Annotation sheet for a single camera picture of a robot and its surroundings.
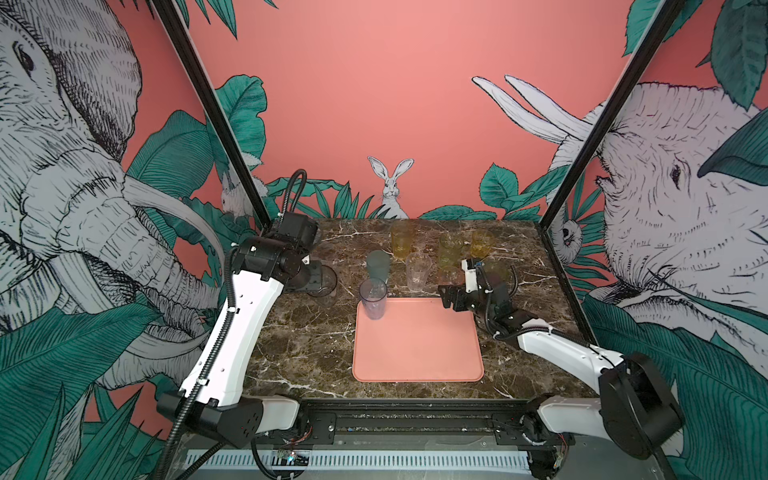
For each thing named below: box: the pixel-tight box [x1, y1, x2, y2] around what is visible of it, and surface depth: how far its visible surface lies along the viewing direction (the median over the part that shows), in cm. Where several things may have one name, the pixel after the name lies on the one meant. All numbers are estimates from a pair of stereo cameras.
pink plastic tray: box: [352, 297, 485, 383], surface depth 89 cm
